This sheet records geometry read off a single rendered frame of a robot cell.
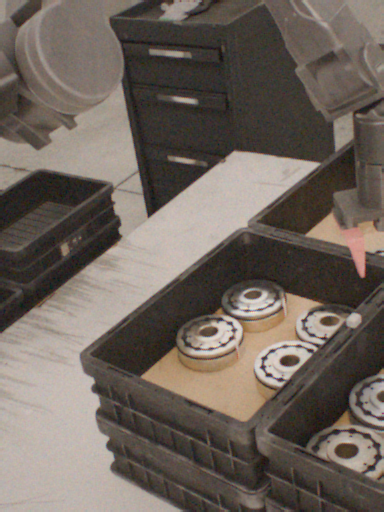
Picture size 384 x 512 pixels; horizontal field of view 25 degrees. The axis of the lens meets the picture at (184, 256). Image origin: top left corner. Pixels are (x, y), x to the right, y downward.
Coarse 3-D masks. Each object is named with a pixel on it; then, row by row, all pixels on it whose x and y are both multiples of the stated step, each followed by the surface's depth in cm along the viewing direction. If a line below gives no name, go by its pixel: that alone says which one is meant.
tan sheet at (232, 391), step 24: (216, 312) 142; (288, 312) 139; (264, 336) 135; (288, 336) 134; (168, 360) 133; (240, 360) 131; (168, 384) 128; (192, 384) 128; (216, 384) 127; (240, 384) 126; (216, 408) 122; (240, 408) 122
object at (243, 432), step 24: (288, 240) 139; (192, 264) 137; (168, 288) 132; (144, 312) 128; (360, 312) 120; (336, 336) 116; (96, 360) 119; (312, 360) 113; (120, 384) 116; (144, 384) 113; (288, 384) 110; (168, 408) 111; (192, 408) 108; (264, 408) 106; (216, 432) 107; (240, 432) 104
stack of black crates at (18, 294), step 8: (0, 288) 228; (8, 288) 226; (16, 288) 225; (0, 296) 230; (8, 296) 227; (16, 296) 222; (0, 304) 219; (8, 304) 220; (16, 304) 222; (0, 312) 218; (8, 312) 222; (16, 312) 224; (24, 312) 226; (0, 320) 220; (8, 320) 223; (16, 320) 224; (0, 328) 221
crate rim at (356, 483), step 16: (368, 320) 118; (352, 336) 116; (336, 352) 113; (320, 368) 111; (304, 384) 109; (288, 400) 107; (272, 416) 105; (256, 432) 103; (272, 448) 101; (288, 448) 100; (304, 448) 100; (288, 464) 101; (304, 464) 99; (320, 464) 97; (336, 464) 97; (320, 480) 98; (336, 480) 96; (352, 480) 95; (368, 480) 94; (368, 496) 94
